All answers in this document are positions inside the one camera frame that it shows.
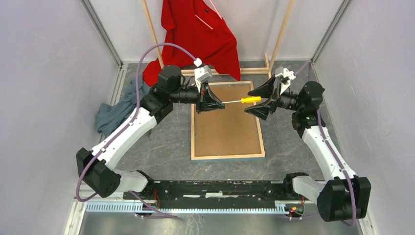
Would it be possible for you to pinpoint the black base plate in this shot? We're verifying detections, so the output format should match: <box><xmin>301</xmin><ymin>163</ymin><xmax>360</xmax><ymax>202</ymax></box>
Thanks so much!
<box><xmin>123</xmin><ymin>180</ymin><xmax>307</xmax><ymax>209</ymax></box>

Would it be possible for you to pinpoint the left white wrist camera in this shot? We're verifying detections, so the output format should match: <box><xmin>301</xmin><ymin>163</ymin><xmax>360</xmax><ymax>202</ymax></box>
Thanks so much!
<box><xmin>193</xmin><ymin>58</ymin><xmax>212</xmax><ymax>92</ymax></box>

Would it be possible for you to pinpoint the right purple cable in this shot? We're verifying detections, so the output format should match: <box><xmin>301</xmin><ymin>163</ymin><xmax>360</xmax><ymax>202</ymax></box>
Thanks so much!
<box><xmin>290</xmin><ymin>60</ymin><xmax>358</xmax><ymax>228</ymax></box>

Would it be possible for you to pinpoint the white cable duct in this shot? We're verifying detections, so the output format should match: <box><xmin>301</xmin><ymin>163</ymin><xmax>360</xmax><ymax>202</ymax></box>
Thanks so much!
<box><xmin>86</xmin><ymin>202</ymin><xmax>290</xmax><ymax>215</ymax></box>

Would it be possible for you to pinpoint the red shirt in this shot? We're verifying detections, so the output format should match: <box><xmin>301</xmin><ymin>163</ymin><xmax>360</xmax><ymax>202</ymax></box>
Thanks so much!
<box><xmin>161</xmin><ymin>0</ymin><xmax>241</xmax><ymax>81</ymax></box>

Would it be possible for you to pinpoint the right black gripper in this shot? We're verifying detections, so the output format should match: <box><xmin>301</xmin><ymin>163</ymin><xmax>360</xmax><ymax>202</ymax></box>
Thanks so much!
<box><xmin>245</xmin><ymin>74</ymin><xmax>304</xmax><ymax>121</ymax></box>

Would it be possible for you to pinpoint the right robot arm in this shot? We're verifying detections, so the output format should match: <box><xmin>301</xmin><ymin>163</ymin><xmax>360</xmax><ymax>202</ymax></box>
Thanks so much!
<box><xmin>244</xmin><ymin>74</ymin><xmax>371</xmax><ymax>227</ymax></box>

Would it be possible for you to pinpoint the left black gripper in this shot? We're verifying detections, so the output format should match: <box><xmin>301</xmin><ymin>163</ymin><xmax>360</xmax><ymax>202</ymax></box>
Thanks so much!
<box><xmin>170</xmin><ymin>80</ymin><xmax>225</xmax><ymax>115</ymax></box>

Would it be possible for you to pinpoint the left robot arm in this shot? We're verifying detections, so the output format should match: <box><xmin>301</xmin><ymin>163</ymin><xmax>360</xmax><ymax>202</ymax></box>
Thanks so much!
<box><xmin>76</xmin><ymin>65</ymin><xmax>225</xmax><ymax>200</ymax></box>

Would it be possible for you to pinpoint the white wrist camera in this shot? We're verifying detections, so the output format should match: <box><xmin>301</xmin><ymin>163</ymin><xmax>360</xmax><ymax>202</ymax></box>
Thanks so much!
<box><xmin>193</xmin><ymin>58</ymin><xmax>212</xmax><ymax>92</ymax></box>
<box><xmin>275</xmin><ymin>67</ymin><xmax>296</xmax><ymax>95</ymax></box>

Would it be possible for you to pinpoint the purple cable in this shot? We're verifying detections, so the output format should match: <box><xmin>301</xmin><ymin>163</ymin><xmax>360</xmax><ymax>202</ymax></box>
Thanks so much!
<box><xmin>290</xmin><ymin>60</ymin><xmax>358</xmax><ymax>228</ymax></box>
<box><xmin>75</xmin><ymin>43</ymin><xmax>198</xmax><ymax>219</ymax></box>

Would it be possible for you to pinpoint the yellow handled screwdriver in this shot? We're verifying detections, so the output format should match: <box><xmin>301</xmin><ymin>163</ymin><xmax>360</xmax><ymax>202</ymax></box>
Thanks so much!
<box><xmin>223</xmin><ymin>96</ymin><xmax>262</xmax><ymax>104</ymax></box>

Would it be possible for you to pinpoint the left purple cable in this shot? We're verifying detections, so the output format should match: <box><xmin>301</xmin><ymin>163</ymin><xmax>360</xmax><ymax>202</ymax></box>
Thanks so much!
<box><xmin>75</xmin><ymin>43</ymin><xmax>198</xmax><ymax>219</ymax></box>

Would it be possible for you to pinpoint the wooden clothes rack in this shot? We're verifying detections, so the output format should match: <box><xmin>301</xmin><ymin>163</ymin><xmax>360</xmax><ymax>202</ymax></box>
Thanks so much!
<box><xmin>141</xmin><ymin>0</ymin><xmax>296</xmax><ymax>96</ymax></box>

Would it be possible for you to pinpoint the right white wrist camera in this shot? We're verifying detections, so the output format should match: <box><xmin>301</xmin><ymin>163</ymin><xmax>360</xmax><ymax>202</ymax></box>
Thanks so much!
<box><xmin>275</xmin><ymin>67</ymin><xmax>296</xmax><ymax>95</ymax></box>

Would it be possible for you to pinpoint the pink clothes hanger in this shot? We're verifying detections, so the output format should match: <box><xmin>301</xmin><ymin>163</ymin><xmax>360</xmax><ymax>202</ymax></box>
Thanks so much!
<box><xmin>193</xmin><ymin>0</ymin><xmax>223</xmax><ymax>30</ymax></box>

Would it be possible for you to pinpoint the grey-blue cloth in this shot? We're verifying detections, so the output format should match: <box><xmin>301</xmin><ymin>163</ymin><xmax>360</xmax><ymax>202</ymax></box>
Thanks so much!
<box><xmin>95</xmin><ymin>78</ymin><xmax>137</xmax><ymax>136</ymax></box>

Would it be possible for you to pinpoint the blue picture frame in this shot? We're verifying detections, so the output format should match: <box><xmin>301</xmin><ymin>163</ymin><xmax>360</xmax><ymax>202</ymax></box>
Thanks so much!
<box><xmin>191</xmin><ymin>81</ymin><xmax>265</xmax><ymax>161</ymax></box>

